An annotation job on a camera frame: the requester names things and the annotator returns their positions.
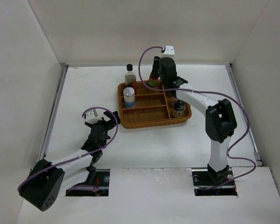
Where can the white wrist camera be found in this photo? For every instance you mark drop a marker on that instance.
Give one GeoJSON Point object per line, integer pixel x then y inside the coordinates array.
{"type": "Point", "coordinates": [168, 51]}
{"type": "Point", "coordinates": [92, 117]}

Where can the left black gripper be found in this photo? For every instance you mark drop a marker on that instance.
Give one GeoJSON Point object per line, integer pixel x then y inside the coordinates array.
{"type": "Point", "coordinates": [103, 122]}

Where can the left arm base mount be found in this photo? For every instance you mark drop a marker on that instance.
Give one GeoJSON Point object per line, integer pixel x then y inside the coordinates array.
{"type": "Point", "coordinates": [96, 184]}

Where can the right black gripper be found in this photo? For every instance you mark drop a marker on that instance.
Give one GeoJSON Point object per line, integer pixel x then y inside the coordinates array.
{"type": "Point", "coordinates": [156, 65]}

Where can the red sauce bottle yellow cap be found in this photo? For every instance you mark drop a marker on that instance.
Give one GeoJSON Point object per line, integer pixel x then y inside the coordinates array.
{"type": "Point", "coordinates": [153, 77]}

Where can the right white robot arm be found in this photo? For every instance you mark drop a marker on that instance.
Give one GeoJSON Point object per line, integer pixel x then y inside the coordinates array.
{"type": "Point", "coordinates": [220, 121]}

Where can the left metal table rail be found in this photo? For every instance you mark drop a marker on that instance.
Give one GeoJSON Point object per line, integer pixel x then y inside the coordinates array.
{"type": "Point", "coordinates": [45, 144]}

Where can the black cap spice bottle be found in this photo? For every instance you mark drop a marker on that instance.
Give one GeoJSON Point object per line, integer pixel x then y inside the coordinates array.
{"type": "Point", "coordinates": [178, 109]}

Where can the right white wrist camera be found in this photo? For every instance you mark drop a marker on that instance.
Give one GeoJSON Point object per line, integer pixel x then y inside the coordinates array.
{"type": "Point", "coordinates": [168, 51]}

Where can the metal table rail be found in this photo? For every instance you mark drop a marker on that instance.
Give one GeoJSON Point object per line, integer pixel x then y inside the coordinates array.
{"type": "Point", "coordinates": [238, 98]}
{"type": "Point", "coordinates": [45, 144]}

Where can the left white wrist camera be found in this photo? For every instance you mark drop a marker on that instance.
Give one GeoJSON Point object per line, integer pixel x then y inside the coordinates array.
{"type": "Point", "coordinates": [92, 117]}

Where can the brown wicker divided tray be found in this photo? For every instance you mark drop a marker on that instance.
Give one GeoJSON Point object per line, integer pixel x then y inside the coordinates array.
{"type": "Point", "coordinates": [152, 108]}

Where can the dark sauce bottle black cap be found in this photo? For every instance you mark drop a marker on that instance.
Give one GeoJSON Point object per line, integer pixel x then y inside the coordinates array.
{"type": "Point", "coordinates": [130, 78]}

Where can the silver lid spice jar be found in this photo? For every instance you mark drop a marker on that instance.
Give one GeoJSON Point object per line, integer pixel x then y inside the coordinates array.
{"type": "Point", "coordinates": [129, 97]}

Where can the right metal table rail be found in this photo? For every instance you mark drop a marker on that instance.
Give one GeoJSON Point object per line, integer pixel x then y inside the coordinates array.
{"type": "Point", "coordinates": [238, 98]}

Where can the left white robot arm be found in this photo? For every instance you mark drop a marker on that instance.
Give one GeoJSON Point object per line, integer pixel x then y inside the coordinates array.
{"type": "Point", "coordinates": [74, 174]}

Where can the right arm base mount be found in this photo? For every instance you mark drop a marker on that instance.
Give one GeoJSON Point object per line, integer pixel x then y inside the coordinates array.
{"type": "Point", "coordinates": [207, 182]}

